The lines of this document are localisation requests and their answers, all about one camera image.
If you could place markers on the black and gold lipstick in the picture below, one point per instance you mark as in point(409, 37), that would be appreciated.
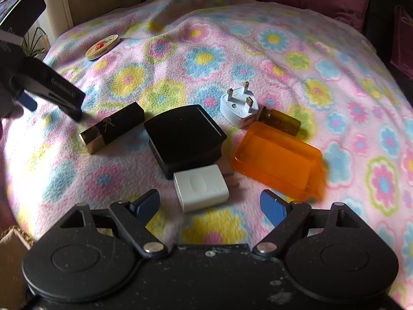
point(113, 126)

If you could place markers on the black square compact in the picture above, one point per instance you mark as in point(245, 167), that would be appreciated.
point(185, 135)

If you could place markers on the white plug adapter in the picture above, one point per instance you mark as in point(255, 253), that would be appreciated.
point(240, 108)

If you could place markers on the pink floral fleece blanket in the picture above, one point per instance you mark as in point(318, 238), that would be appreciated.
point(200, 55)

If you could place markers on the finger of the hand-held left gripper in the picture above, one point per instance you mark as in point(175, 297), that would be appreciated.
point(28, 102)

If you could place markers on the amber glass bottle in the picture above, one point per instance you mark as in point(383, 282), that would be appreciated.
point(280, 121)

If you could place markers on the green spiky plant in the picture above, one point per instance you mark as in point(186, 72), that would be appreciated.
point(34, 43)

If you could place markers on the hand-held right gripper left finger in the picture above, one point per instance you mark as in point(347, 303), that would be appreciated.
point(146, 206)

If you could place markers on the small maroon pillow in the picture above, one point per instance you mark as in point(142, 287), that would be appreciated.
point(403, 42)

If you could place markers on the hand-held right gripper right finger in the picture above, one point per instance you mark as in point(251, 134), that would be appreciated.
point(272, 207)

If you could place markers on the white charger cube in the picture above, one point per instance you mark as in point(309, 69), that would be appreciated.
point(201, 187)

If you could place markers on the round cream tin red label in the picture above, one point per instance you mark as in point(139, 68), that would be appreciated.
point(102, 47)

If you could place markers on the woven basket with fabric lining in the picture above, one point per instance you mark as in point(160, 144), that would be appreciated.
point(13, 264)

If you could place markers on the orange translucent box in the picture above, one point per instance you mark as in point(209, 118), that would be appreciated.
point(277, 160)

